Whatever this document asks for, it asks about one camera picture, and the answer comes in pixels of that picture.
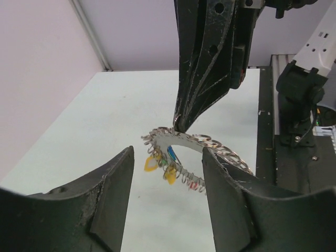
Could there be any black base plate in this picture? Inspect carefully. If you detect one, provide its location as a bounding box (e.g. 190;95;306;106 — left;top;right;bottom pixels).
256;66;335;194

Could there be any yellow tag key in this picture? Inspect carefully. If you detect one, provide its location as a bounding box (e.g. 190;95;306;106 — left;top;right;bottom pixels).
163;167;177;185

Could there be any red tag key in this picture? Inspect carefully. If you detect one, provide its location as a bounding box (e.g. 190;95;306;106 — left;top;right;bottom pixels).
187;181;200;191

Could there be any blue tag key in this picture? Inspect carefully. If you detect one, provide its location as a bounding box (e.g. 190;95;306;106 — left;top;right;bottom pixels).
167;145;181;165

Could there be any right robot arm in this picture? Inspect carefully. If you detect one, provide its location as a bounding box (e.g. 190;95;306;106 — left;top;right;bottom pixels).
173;1;335;146

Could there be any right aluminium frame post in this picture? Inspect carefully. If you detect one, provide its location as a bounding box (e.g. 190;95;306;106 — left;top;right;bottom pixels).
69;0;113;72

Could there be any yellow tag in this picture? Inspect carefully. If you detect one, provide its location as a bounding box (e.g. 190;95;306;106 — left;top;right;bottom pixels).
144;156;158;172

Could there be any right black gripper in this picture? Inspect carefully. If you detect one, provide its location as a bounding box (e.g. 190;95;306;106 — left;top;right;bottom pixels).
174;1;261;123

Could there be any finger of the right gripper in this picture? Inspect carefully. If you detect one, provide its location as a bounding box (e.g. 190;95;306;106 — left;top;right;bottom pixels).
175;26;238;133

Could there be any metal keyring disc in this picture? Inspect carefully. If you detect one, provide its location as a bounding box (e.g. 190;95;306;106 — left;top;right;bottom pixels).
141;127;253;194

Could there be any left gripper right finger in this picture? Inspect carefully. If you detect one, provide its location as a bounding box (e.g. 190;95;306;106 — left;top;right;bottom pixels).
202;148;335;251

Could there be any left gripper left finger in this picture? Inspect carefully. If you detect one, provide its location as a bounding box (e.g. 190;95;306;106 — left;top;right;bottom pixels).
1;146;134;251

